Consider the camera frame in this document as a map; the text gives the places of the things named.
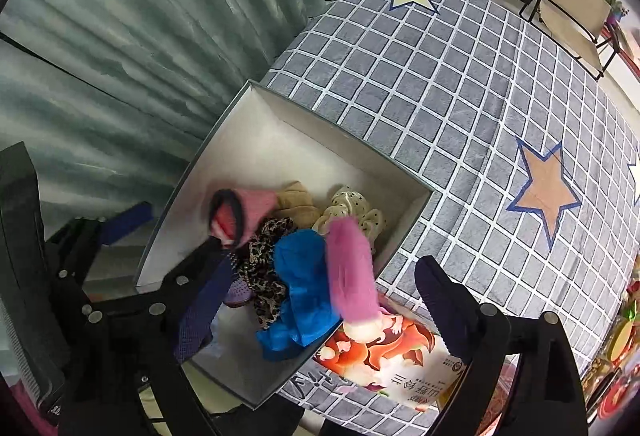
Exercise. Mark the grey cardboard box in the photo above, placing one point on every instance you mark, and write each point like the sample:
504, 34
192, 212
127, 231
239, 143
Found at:
260, 155

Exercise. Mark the purple brown knitted bootie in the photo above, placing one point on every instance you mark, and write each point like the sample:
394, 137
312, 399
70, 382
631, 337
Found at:
239, 293

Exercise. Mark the tan sock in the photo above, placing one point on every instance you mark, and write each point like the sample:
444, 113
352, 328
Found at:
295, 203

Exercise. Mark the beige folding chair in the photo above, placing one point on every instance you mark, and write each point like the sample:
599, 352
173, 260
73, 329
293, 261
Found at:
570, 15

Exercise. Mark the grey-green pleated curtain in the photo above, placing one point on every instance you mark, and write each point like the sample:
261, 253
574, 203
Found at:
150, 40

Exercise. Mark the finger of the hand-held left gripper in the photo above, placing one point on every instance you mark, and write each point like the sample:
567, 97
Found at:
125, 223
195, 261

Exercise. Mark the pink fuzzy sock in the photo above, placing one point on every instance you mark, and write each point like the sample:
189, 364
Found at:
350, 276

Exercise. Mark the red plate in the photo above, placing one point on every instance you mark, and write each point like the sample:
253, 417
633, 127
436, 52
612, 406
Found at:
620, 398

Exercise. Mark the leopard print scrunchie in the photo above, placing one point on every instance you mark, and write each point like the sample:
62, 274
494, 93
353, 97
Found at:
262, 261

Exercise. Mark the pink patterned carton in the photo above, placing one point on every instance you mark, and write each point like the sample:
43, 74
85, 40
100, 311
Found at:
390, 356

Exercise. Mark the cream polka dot scrunchie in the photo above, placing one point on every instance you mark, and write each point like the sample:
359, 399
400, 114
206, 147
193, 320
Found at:
345, 201

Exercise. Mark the blue plastic shoe cover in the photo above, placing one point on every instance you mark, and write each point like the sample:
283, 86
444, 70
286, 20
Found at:
300, 291

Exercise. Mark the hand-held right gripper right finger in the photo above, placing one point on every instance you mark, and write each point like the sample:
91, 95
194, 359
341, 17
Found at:
445, 311

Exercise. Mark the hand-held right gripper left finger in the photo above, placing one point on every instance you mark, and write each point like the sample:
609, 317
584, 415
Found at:
200, 316

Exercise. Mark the pink striped sock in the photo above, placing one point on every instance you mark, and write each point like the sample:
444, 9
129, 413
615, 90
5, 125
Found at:
250, 211

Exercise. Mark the glass jar with yellow lid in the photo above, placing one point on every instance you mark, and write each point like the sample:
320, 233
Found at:
622, 341

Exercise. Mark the grey checked star-print blanket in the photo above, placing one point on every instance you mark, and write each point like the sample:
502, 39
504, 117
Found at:
450, 115

